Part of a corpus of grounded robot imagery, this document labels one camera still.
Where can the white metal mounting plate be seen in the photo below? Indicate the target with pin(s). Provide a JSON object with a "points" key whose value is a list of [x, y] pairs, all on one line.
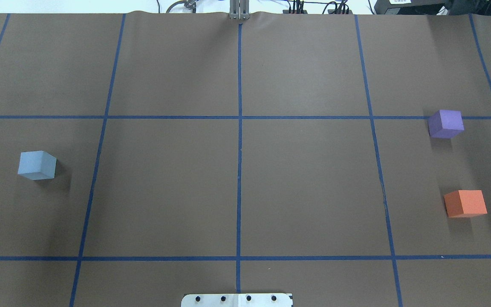
{"points": [[238, 300]]}

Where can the grey aluminium frame post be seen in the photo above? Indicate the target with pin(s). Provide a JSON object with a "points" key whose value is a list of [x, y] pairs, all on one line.
{"points": [[239, 10]]}

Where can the black box at table edge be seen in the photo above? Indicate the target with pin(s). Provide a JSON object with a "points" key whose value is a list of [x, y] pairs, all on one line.
{"points": [[408, 7]]}

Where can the light blue foam block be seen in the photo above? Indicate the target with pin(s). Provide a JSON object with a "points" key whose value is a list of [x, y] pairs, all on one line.
{"points": [[37, 165]]}

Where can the purple foam block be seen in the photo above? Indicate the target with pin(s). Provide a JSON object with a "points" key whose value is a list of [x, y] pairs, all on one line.
{"points": [[445, 124]]}

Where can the orange foam block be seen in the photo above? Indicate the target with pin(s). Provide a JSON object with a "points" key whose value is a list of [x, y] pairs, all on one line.
{"points": [[465, 203]]}

